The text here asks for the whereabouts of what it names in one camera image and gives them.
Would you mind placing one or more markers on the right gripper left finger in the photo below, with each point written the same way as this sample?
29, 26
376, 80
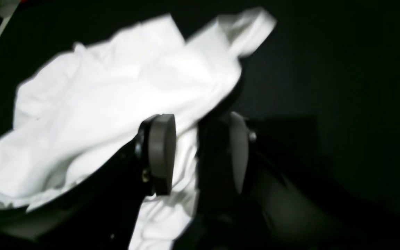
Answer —
143, 167

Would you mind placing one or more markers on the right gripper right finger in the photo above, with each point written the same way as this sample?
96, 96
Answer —
281, 214

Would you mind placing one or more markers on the white t-shirt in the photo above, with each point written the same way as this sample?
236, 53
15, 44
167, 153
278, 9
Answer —
82, 106

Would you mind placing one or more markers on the black table cloth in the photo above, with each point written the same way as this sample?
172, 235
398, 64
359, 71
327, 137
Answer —
336, 61

